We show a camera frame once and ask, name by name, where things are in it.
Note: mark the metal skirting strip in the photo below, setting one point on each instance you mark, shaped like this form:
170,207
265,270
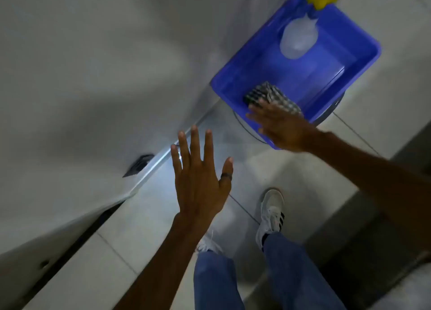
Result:
168,158

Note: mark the person's blue jeans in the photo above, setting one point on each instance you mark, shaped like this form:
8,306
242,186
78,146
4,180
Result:
269,276

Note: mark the person's left hand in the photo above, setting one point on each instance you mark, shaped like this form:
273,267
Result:
197,185

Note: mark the person's left forearm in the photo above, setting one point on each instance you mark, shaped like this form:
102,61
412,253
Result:
158,269

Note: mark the person's right forearm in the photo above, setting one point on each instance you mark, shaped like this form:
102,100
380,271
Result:
377,178

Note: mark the white spray bottle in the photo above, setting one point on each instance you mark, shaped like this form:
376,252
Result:
299,38

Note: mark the checkered cleaning cloth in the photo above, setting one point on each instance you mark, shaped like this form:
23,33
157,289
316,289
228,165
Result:
269,96

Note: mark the blue plastic basin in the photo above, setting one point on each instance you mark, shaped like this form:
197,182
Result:
296,64

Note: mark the person's right hand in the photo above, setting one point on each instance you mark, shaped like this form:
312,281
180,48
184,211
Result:
284,128

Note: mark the round stool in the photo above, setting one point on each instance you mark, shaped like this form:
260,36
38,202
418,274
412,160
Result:
331,109

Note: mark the white sneaker with black stripes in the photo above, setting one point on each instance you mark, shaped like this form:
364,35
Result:
271,215
208,244

